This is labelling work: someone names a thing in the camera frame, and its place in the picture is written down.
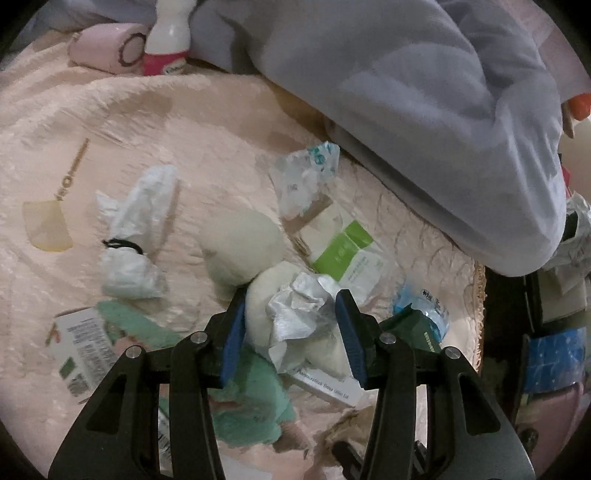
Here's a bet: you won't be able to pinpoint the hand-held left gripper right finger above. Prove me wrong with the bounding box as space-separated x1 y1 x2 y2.
335 288 536 480

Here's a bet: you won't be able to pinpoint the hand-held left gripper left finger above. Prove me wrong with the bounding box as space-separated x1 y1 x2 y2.
47 288 247 480

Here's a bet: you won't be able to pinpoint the silver foil wrapper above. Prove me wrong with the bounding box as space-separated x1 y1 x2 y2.
265 272 342 370

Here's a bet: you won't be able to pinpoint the dark green packet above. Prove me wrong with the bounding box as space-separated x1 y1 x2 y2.
379 305 444 354

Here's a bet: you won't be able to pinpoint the white medicine box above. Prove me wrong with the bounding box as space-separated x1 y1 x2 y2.
281 364 365 409

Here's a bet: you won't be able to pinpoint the mint green cloth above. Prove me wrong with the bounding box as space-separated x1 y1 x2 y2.
97 300 296 448

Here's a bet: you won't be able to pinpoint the blue crumpled packet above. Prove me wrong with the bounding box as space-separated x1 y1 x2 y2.
392 281 451 344

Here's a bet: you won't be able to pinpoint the green and white carton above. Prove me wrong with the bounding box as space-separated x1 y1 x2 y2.
288 203 389 301

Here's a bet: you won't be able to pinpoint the tan fuzzy toy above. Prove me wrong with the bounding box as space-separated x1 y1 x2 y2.
318 406 376 462

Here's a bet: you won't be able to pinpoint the white barcode box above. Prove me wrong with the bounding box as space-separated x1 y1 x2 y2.
44 307 121 398

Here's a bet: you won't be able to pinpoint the white plastic bag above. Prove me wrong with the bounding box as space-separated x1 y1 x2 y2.
95 165 178 301

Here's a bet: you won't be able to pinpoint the clear teal printed wrapper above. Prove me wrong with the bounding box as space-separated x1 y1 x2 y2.
269 141 341 220

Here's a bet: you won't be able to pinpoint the blue wrapped package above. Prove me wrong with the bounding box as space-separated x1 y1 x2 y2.
524 330 591 394

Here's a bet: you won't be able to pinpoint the yellow fan-shaped tag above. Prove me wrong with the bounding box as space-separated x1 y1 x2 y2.
23 138 89 252

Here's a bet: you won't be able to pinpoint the pink cabinet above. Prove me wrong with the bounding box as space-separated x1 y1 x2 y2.
517 383 588 462

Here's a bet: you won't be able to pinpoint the pink fringed blanket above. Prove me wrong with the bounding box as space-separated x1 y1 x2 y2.
0 28 485 480

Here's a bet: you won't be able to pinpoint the white crumpled plastic bags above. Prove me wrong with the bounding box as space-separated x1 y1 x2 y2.
545 194 591 273

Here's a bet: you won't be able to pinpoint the grey duvet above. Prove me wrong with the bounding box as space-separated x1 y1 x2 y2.
189 0 568 278

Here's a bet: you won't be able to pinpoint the white bottle pink label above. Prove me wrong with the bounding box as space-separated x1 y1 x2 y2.
142 0 197 77

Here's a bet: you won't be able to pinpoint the pink tissue roll pack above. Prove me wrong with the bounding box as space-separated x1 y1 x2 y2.
68 23 151 75

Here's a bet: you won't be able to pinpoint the orange object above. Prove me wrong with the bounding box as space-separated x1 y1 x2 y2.
566 92 591 121

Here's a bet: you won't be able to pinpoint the black hair tie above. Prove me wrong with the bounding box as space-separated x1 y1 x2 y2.
102 237 145 256

